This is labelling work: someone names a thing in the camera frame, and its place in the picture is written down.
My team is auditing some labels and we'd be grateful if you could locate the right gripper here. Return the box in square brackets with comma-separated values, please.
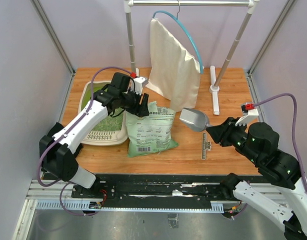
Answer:
[206, 115, 260, 164]

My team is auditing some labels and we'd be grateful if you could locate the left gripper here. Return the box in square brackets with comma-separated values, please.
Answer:
[119, 87, 150, 117]

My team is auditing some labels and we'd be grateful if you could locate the piano pattern bag clip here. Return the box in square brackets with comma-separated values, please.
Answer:
[201, 132, 212, 160]

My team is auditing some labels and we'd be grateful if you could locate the green cat litter bag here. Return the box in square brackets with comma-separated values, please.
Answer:
[125, 101, 179, 158]

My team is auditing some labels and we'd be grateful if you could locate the grey metal scoop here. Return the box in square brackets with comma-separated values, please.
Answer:
[179, 108, 213, 132]

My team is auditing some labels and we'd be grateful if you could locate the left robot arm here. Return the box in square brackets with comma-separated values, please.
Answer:
[38, 72, 149, 198]

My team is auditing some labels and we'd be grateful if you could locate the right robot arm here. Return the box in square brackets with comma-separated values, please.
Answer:
[206, 117, 307, 240]

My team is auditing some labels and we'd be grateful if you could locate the cream green litter box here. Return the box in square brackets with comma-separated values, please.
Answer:
[78, 80, 128, 146]

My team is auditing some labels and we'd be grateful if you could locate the cream cloth bag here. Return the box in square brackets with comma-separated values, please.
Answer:
[147, 18, 201, 112]

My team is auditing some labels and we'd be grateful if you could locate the blue clothes hanger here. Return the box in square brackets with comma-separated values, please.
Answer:
[152, 10, 204, 75]

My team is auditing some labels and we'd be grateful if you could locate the white clothes rack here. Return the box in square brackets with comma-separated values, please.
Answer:
[123, 0, 261, 119]

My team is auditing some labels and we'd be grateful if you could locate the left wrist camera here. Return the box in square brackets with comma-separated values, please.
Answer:
[133, 76, 149, 95]

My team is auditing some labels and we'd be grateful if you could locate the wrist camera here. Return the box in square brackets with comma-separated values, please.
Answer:
[235, 103, 259, 127]
[133, 76, 149, 95]

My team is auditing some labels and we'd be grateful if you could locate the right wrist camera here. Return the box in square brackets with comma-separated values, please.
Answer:
[235, 103, 259, 127]

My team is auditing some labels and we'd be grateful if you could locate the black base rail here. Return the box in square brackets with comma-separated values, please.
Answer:
[43, 172, 276, 210]

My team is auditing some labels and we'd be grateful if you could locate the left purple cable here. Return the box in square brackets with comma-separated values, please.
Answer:
[37, 66, 137, 217]

